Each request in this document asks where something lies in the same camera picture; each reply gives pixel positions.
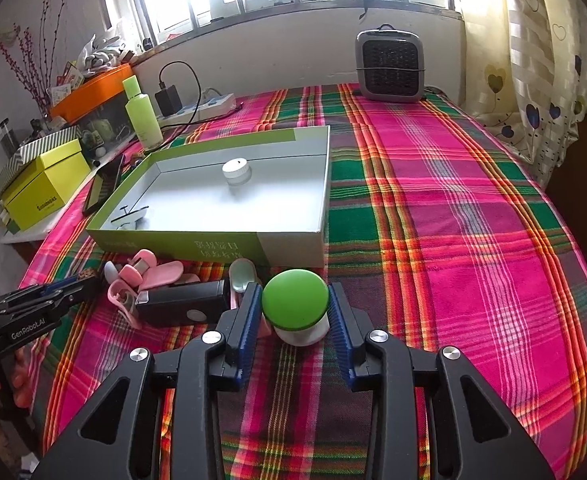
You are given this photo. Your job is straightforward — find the black smartphone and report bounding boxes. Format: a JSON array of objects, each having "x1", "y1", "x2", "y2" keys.
[{"x1": 82, "y1": 154, "x2": 126, "y2": 216}]

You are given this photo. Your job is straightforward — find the plaid blanket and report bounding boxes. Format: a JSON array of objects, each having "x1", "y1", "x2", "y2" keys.
[{"x1": 24, "y1": 82, "x2": 587, "y2": 480}]

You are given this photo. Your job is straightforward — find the brown wooden cabinet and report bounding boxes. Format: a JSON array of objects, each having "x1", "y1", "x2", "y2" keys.
[{"x1": 543, "y1": 10, "x2": 587, "y2": 271}]

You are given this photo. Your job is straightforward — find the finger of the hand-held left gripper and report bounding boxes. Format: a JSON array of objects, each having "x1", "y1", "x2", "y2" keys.
[
  {"x1": 4, "y1": 269, "x2": 99, "y2": 305},
  {"x1": 1, "y1": 285, "x2": 102, "y2": 319}
]

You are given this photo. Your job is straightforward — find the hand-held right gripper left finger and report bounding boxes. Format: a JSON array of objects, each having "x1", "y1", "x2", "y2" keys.
[{"x1": 31, "y1": 282, "x2": 264, "y2": 480}]

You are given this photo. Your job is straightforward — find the pink plastic clip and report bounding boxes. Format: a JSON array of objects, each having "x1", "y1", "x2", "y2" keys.
[
  {"x1": 108, "y1": 280, "x2": 144, "y2": 331},
  {"x1": 124, "y1": 249, "x2": 157, "y2": 283}
]

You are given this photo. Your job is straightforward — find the grey space heater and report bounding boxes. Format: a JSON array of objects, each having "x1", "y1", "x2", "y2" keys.
[{"x1": 355, "y1": 23, "x2": 427, "y2": 102}]

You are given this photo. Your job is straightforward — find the black cylinder clear cap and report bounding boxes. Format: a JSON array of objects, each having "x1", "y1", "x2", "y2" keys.
[{"x1": 135, "y1": 280, "x2": 229, "y2": 328}]

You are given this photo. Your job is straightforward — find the white plastic ball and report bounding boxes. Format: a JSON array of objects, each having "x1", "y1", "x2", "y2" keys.
[{"x1": 228, "y1": 258, "x2": 262, "y2": 294}]

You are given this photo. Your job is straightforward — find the white plastic bag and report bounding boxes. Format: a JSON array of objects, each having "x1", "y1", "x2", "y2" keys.
[{"x1": 80, "y1": 20, "x2": 130, "y2": 75}]

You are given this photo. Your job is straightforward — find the colourful printed packets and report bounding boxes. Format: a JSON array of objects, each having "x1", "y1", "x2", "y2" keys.
[{"x1": 48, "y1": 61, "x2": 85, "y2": 107}]

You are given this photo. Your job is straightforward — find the person's left hand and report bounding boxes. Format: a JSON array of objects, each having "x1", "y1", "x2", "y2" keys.
[{"x1": 0, "y1": 347, "x2": 37, "y2": 409}]

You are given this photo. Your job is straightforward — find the small white round cap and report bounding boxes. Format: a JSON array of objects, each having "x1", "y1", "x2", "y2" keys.
[{"x1": 222, "y1": 158, "x2": 251, "y2": 184}]

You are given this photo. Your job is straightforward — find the dried branch decoration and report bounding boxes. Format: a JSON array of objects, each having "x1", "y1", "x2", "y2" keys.
[{"x1": 0, "y1": 0, "x2": 72, "y2": 113}]

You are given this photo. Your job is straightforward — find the green capped white jar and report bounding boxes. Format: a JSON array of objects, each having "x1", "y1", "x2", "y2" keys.
[{"x1": 262, "y1": 270, "x2": 330, "y2": 347}]

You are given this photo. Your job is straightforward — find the green plastic bottle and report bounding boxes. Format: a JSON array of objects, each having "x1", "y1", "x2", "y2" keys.
[{"x1": 122, "y1": 75, "x2": 164, "y2": 151}]

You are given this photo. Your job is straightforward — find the orange lidded storage box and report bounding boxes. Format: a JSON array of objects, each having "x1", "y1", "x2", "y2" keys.
[{"x1": 50, "y1": 63, "x2": 142, "y2": 158}]

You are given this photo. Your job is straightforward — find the cream patterned curtain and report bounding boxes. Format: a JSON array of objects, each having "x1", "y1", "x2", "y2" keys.
[{"x1": 483, "y1": 0, "x2": 587, "y2": 186}]

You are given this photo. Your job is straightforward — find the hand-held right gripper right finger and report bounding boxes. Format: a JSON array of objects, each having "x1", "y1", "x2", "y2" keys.
[{"x1": 326, "y1": 281, "x2": 557, "y2": 480}]

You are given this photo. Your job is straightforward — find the black charger plug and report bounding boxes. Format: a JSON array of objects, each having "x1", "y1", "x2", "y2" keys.
[{"x1": 154, "y1": 85, "x2": 183, "y2": 116}]

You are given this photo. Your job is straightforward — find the striped cardboard box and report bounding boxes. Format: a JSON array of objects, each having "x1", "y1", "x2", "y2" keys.
[{"x1": 0, "y1": 125, "x2": 82, "y2": 208}]

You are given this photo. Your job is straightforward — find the white power strip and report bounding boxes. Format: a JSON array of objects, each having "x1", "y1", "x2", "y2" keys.
[{"x1": 156, "y1": 92, "x2": 237, "y2": 123}]

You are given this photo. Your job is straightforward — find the dark glass jar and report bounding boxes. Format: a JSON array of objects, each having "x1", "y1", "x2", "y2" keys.
[{"x1": 0, "y1": 118, "x2": 18, "y2": 157}]

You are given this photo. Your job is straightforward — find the yellow-green cardboard box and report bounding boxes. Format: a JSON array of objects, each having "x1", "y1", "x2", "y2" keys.
[{"x1": 1, "y1": 139, "x2": 92, "y2": 232}]

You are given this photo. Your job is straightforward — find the green white cardboard box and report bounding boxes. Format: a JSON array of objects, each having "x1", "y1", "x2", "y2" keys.
[{"x1": 86, "y1": 126, "x2": 331, "y2": 268}]

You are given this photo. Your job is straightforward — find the black white boat-shaped dish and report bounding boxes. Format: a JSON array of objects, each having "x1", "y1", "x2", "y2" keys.
[{"x1": 111, "y1": 205, "x2": 149, "y2": 231}]

